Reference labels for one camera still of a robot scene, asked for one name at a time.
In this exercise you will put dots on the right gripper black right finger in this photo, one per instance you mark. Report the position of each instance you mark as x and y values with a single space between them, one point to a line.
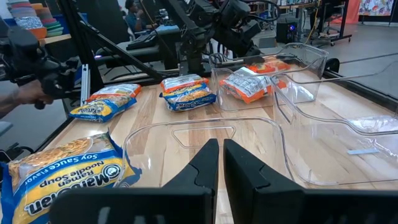
264 205

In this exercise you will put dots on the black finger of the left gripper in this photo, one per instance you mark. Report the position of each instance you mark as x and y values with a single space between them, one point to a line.
253 60
286 56

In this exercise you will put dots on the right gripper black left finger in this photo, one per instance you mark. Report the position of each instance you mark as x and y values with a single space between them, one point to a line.
186 202

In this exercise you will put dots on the orange Maruchan ramen pack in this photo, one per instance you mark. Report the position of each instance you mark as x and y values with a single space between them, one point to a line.
118 90
267 67

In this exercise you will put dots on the silver snack packet mid-left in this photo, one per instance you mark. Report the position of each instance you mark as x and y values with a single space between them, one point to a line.
245 85
182 81

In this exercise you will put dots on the blue Maruchan ramen pack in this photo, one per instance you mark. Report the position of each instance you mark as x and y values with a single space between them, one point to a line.
99 110
189 99
62 174

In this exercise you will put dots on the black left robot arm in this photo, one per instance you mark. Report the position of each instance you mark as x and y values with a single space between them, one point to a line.
192 46

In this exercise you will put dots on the person's forearm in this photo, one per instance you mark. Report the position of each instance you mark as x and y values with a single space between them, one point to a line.
7 104

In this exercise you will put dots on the black computer tower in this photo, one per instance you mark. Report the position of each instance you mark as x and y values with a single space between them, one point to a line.
286 34

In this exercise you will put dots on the clear plastic bin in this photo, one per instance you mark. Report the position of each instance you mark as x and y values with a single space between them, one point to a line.
146 137
326 149
308 62

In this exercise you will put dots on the black wheeled cart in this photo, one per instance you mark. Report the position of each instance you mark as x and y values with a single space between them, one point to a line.
343 18

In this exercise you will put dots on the orange curtain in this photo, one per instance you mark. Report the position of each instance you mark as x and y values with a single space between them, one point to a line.
351 11

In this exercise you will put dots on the black keyboard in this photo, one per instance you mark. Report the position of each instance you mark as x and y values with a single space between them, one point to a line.
141 41

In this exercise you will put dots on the colourful floral poster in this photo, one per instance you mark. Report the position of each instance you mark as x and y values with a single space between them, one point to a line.
374 7

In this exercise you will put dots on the person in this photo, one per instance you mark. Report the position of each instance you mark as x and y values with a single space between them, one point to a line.
135 17

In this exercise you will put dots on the silver aluminium extrusion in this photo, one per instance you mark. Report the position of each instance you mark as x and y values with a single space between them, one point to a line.
85 84

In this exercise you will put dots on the wooden shelf board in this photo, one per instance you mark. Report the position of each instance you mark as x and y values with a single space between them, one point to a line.
57 39

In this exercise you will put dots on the colourful bowl stack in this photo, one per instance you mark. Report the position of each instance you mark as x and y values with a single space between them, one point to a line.
51 25
25 21

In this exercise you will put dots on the person's hand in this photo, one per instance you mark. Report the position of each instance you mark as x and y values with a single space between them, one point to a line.
31 93

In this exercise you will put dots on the black aluminium rig frame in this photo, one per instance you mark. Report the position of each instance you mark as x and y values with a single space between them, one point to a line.
124 53

